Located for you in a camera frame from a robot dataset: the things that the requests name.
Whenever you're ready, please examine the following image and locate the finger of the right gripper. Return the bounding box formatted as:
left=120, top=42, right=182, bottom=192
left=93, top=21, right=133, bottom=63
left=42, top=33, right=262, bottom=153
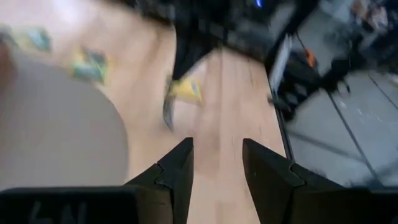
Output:
left=172, top=33, right=219, bottom=81

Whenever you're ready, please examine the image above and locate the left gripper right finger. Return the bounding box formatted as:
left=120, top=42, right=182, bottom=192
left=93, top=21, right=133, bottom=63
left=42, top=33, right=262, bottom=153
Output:
left=242, top=138, right=373, bottom=224

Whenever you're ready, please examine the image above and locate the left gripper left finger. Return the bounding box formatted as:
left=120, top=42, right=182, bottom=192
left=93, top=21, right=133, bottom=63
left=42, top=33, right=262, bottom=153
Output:
left=124, top=136, right=195, bottom=224

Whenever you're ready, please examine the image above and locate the green yellow tea packet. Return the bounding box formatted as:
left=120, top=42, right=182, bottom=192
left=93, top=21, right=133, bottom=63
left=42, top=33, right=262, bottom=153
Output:
left=17, top=26, right=52, bottom=52
left=71, top=48, right=109, bottom=84
left=169, top=78, right=203, bottom=103

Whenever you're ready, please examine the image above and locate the dark blue tea packet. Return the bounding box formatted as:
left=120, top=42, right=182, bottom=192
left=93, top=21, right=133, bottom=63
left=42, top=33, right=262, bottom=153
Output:
left=162, top=77, right=177, bottom=131

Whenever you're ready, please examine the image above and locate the round grey mat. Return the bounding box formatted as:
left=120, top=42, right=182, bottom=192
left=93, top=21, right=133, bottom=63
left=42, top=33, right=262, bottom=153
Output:
left=0, top=46, right=130, bottom=190

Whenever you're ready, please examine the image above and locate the black aluminium table frame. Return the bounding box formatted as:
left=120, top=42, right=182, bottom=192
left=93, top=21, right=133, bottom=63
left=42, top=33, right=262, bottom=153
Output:
left=266, top=32, right=296, bottom=161

